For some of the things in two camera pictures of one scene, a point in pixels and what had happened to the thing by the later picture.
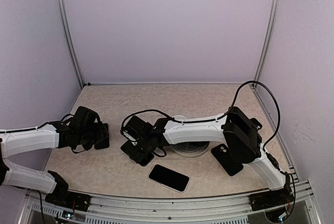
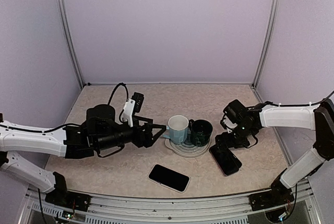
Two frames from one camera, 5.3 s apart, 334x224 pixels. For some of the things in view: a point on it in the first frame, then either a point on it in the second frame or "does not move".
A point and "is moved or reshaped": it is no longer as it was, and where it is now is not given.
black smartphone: [169, 178] does not move
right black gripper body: [144, 147] to [235, 140]
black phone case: [222, 153] is moved or reshaped
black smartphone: [142, 157] to [227, 162]
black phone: [169, 177] does not move
